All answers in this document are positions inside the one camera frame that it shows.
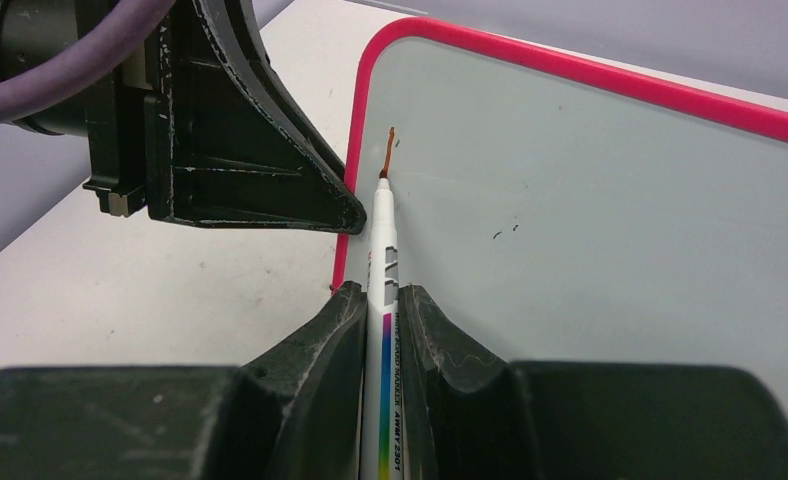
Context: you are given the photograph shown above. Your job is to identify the pink framed whiteboard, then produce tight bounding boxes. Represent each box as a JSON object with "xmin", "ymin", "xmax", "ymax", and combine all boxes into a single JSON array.
[{"xmin": 346, "ymin": 17, "xmax": 788, "ymax": 415}]

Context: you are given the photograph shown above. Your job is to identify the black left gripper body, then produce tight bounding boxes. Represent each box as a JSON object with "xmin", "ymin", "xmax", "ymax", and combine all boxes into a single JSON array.
[{"xmin": 0, "ymin": 1, "xmax": 169, "ymax": 217}]

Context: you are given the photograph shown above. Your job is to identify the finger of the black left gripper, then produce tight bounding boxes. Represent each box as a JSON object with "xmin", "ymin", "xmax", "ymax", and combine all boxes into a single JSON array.
[{"xmin": 144, "ymin": 1, "xmax": 367, "ymax": 234}]

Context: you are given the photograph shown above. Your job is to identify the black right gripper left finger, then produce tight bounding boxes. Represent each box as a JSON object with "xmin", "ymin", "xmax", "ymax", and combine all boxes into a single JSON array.
[{"xmin": 0, "ymin": 282, "xmax": 367, "ymax": 479}]

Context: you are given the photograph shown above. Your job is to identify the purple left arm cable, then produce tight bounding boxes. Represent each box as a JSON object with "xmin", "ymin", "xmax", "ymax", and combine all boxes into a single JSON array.
[{"xmin": 0, "ymin": 0, "xmax": 177, "ymax": 132}]

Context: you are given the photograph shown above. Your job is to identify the white whiteboard marker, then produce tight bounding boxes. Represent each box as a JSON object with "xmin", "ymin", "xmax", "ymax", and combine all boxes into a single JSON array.
[{"xmin": 359, "ymin": 169, "xmax": 406, "ymax": 479}]

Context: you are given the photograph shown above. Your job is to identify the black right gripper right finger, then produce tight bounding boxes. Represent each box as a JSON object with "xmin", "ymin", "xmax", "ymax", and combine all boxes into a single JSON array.
[{"xmin": 399, "ymin": 286, "xmax": 788, "ymax": 479}]

